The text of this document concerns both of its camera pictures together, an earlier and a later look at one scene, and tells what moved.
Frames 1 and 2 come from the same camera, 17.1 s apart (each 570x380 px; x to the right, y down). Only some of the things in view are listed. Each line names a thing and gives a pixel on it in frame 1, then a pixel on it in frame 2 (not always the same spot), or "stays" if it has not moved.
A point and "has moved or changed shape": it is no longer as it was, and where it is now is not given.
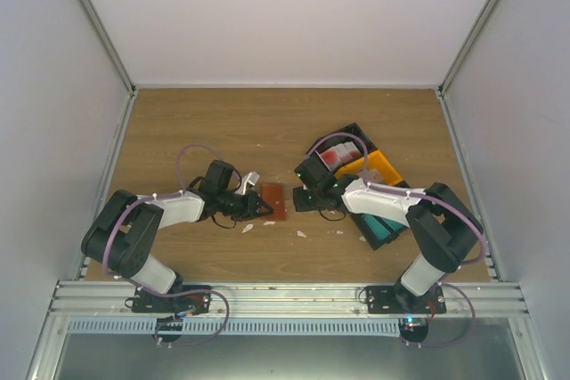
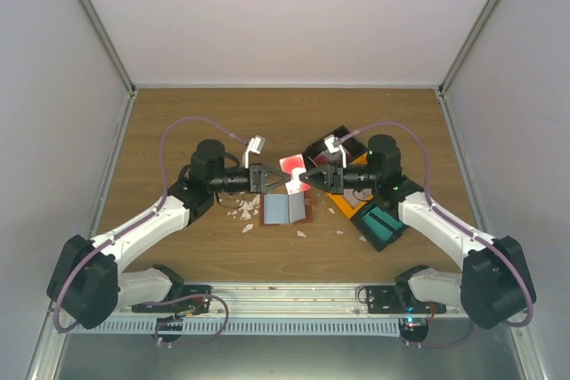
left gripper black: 252,201 to 257,182
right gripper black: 300,204 to 329,186
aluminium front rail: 286,301 stays
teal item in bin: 382,227 stays
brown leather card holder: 273,195 has moved or changed shape
